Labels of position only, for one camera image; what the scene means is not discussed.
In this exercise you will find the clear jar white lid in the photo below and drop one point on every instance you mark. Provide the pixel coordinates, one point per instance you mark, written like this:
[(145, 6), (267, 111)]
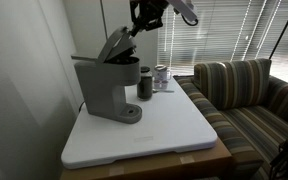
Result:
[(160, 71)]

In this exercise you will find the striped sofa cushion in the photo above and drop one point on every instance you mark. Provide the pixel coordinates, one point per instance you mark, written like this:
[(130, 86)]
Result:
[(234, 83)]

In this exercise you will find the white window blinds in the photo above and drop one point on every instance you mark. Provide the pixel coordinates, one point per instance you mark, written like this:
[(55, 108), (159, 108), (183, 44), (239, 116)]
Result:
[(224, 36)]

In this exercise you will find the white plastic board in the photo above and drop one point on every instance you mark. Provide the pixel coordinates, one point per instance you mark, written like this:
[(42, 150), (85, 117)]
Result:
[(164, 126)]

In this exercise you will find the black slanted pole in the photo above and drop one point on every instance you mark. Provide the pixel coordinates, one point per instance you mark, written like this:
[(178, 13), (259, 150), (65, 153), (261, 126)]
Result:
[(284, 29)]

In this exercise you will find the dark glass jar black lid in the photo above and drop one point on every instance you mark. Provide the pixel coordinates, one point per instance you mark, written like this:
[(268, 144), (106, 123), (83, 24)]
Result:
[(145, 86)]

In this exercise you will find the grey coffee maker body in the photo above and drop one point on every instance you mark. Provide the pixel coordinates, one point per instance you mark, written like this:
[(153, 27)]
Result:
[(100, 90)]

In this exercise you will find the brown cardboard box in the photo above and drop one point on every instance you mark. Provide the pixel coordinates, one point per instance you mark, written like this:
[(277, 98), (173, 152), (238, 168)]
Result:
[(157, 166)]

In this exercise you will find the metal spoon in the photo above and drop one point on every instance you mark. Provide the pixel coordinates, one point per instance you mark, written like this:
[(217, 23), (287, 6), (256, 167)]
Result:
[(165, 90)]

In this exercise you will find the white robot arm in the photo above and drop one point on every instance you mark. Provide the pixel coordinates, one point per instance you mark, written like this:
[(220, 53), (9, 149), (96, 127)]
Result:
[(187, 8)]

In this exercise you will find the striped sofa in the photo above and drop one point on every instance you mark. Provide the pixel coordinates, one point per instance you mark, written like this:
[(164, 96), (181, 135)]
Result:
[(250, 130)]

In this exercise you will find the grey coffee maker lid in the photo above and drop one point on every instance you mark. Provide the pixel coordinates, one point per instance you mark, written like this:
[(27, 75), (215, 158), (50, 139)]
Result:
[(115, 43)]

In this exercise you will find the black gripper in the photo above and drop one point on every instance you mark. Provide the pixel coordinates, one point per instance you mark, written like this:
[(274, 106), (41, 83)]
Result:
[(150, 11)]

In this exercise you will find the thin grey vertical pole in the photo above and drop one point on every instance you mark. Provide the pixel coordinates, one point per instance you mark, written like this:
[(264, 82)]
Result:
[(103, 16)]

